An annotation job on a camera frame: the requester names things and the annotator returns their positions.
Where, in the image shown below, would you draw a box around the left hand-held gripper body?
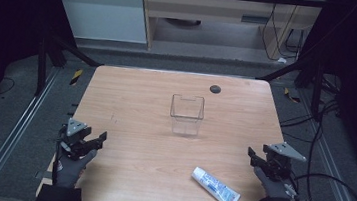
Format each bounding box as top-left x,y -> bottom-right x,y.
58,117 -> 94,163

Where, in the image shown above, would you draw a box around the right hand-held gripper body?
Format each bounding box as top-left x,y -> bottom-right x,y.
259,140 -> 309,184

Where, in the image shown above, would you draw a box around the white toothpaste tube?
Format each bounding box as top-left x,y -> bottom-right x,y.
188,165 -> 244,201

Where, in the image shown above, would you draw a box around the clear plastic container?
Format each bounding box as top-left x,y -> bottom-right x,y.
167,93 -> 207,138

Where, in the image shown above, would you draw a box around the person's right hand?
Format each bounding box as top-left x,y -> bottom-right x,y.
250,166 -> 301,201

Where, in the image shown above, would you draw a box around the yellow and black floor tape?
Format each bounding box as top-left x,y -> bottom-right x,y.
282,86 -> 302,104
69,67 -> 84,87

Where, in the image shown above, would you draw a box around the black metal stand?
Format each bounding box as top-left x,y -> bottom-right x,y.
33,30 -> 107,104
252,53 -> 328,122

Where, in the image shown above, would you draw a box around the dark round table grommet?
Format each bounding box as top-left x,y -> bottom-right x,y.
208,84 -> 222,96

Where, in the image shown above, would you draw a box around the white cabinet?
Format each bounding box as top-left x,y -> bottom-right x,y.
43,0 -> 153,47

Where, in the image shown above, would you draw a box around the light wooden desk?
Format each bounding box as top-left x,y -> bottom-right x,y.
134,0 -> 328,68

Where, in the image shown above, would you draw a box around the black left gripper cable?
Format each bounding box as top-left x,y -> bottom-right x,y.
50,127 -> 65,186

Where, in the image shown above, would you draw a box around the black floor cables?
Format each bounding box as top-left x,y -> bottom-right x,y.
277,69 -> 346,147

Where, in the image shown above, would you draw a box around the aluminium floor rail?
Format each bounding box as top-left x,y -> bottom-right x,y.
0,61 -> 61,201
286,88 -> 357,201

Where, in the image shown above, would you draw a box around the thin black floor cable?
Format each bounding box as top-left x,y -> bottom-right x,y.
0,76 -> 17,98

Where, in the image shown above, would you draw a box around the black hanging desk cables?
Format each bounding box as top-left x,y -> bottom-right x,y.
258,1 -> 309,65

